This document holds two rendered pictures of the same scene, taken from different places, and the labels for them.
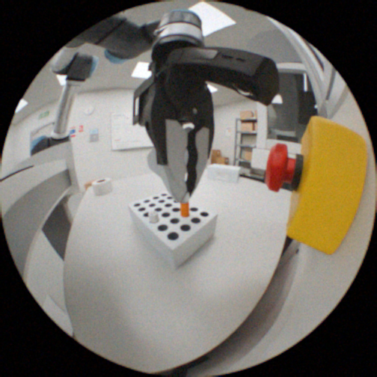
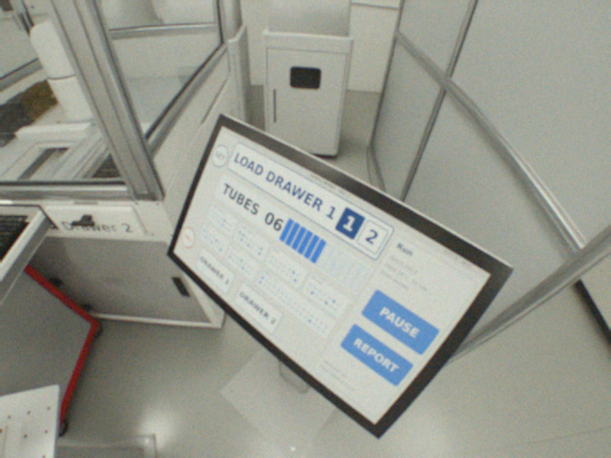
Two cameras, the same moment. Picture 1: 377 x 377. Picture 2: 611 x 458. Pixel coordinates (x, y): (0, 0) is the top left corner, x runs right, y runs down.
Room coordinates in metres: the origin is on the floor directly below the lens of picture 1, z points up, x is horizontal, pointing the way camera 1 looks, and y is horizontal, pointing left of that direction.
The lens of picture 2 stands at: (-0.37, 1.15, 1.44)
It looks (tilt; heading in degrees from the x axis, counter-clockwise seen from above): 49 degrees down; 216
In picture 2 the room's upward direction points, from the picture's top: 5 degrees clockwise
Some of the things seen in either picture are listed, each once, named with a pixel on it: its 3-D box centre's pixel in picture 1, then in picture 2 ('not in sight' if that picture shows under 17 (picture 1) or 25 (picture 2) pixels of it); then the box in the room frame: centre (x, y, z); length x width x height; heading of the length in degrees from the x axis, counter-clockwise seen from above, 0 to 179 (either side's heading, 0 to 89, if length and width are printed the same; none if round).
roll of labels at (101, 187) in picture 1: (102, 186); not in sight; (0.29, 0.30, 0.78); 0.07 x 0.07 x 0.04
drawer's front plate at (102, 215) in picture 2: not in sight; (95, 221); (-0.38, 0.39, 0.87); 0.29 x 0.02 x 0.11; 129
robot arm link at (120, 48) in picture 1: (128, 40); not in sight; (0.15, 0.12, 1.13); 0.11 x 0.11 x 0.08; 73
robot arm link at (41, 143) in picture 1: (40, 149); not in sight; (0.23, 0.73, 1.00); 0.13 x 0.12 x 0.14; 163
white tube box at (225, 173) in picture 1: (224, 172); not in sight; (0.45, -0.15, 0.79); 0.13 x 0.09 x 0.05; 58
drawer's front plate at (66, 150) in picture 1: (31, 182); not in sight; (0.07, 0.35, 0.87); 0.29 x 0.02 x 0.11; 129
